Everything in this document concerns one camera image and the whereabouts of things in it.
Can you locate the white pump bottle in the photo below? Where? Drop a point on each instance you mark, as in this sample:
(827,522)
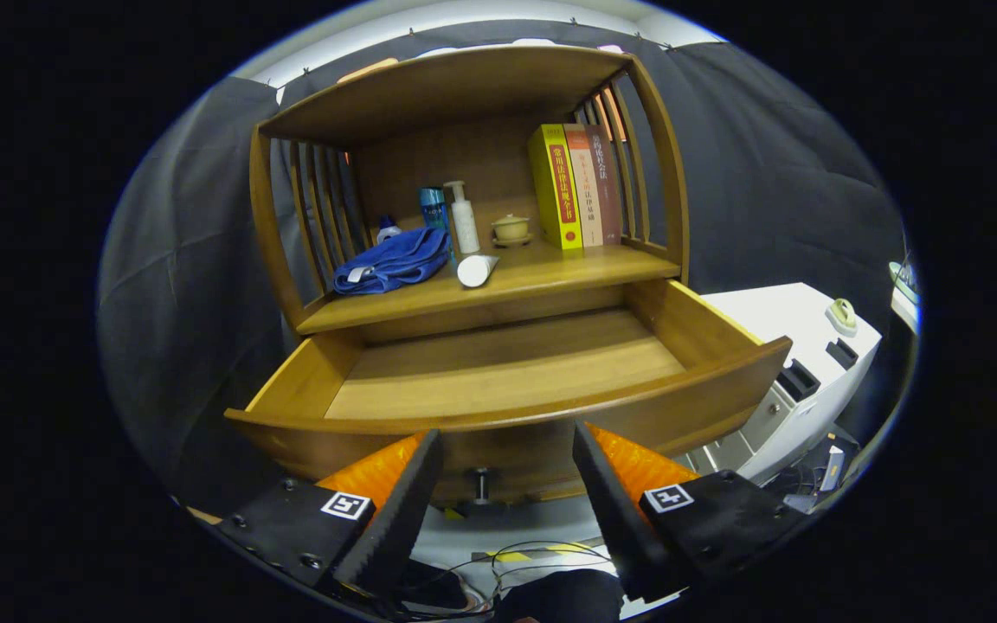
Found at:
(464,225)

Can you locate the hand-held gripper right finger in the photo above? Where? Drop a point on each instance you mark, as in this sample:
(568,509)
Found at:
(620,528)

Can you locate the small white box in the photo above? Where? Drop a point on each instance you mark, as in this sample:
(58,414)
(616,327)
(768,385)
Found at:
(832,467)

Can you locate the small white blue-capped bottle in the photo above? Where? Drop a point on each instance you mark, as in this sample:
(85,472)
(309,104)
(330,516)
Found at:
(388,232)

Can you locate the white side cabinet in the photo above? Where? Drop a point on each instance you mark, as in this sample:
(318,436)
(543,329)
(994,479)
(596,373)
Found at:
(775,320)

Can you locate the black backdrop cloth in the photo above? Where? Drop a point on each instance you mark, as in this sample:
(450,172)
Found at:
(775,190)

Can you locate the white green cosmetic tube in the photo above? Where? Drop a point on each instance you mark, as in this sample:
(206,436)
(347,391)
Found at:
(474,271)

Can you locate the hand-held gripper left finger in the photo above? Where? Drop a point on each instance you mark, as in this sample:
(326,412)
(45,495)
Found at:
(395,528)

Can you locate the yellow book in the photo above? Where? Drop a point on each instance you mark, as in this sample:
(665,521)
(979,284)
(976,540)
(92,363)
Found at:
(555,190)

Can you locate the small white container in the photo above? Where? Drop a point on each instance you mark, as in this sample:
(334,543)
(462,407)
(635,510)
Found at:
(903,290)

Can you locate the orange white book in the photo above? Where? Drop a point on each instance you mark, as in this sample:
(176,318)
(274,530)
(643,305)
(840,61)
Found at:
(589,199)

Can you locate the person's dark clothing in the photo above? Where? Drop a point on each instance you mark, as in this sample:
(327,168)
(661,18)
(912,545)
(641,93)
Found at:
(559,597)

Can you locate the pale yellow tape roll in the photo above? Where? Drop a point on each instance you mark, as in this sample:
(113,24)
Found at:
(842,316)

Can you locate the teal blue bottle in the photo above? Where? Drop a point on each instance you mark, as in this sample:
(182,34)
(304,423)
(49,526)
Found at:
(434,208)

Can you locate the wooden drawer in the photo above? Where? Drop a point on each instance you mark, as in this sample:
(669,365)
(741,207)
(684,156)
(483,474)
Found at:
(498,372)

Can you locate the brown book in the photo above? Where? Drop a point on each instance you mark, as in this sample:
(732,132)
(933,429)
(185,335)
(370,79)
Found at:
(609,190)

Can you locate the black rectangular holder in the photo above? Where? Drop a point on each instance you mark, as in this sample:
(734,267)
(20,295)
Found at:
(800,381)

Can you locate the beige lidded teacup with saucer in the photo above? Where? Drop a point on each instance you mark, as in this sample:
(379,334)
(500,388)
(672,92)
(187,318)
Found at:
(511,229)

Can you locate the blue folded towel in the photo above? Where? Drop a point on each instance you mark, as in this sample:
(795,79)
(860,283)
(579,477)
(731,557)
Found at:
(390,260)

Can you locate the small black block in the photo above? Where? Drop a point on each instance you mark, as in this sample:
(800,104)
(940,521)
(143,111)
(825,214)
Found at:
(842,355)

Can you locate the wooden cabinet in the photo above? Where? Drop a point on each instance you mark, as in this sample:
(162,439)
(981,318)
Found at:
(429,95)

